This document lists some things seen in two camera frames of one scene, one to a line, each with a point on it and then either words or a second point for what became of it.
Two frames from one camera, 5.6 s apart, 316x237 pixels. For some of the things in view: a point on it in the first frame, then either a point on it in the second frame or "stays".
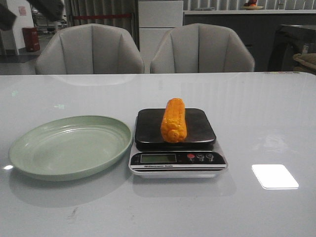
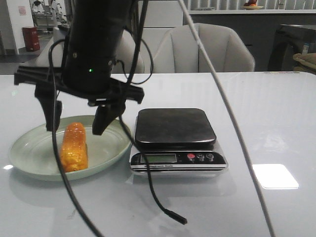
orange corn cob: (174, 126) → (74, 154)
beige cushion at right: (305, 62) stays
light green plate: (69, 147) stays
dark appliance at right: (288, 41) stays
